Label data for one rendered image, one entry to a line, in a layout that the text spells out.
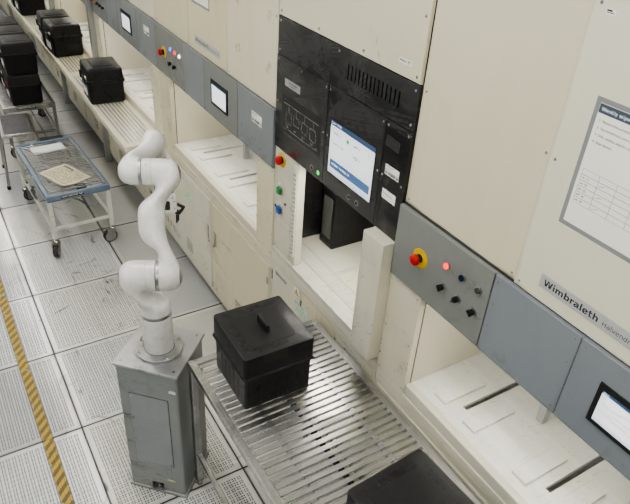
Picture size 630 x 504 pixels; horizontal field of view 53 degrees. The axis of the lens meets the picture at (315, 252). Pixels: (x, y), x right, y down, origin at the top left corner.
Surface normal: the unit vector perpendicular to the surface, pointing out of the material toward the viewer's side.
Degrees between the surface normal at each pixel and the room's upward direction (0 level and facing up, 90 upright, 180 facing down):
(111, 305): 0
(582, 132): 90
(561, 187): 90
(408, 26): 90
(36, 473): 0
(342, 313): 0
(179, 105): 90
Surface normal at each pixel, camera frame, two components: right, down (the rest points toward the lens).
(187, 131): 0.52, 0.50
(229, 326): 0.06, -0.83
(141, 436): -0.24, 0.52
